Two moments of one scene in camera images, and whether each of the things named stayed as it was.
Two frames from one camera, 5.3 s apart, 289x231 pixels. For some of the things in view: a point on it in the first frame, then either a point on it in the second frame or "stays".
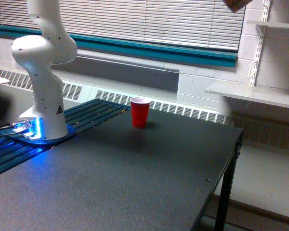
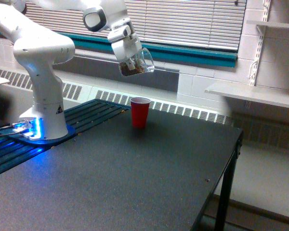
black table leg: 227,188 stays
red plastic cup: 140,107 stays
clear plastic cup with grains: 235,5 → 141,62
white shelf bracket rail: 253,73 stays
